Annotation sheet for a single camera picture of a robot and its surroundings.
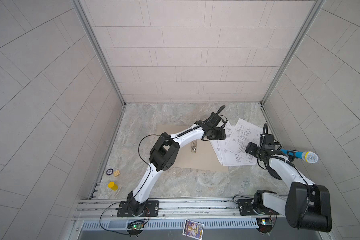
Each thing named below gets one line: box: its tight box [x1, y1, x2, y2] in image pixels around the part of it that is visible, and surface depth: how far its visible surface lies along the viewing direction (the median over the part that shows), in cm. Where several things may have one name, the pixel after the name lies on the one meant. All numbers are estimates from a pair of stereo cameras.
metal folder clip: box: [191, 139, 197, 153], surface depth 94 cm
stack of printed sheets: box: [209, 118, 263, 167], surface depth 95 cm
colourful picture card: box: [182, 219, 205, 240], surface depth 66 cm
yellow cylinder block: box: [108, 181, 119, 191], surface depth 75 cm
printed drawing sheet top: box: [226, 118, 263, 160], surface depth 101 cm
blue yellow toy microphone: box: [280, 149, 319, 164], surface depth 64 cm
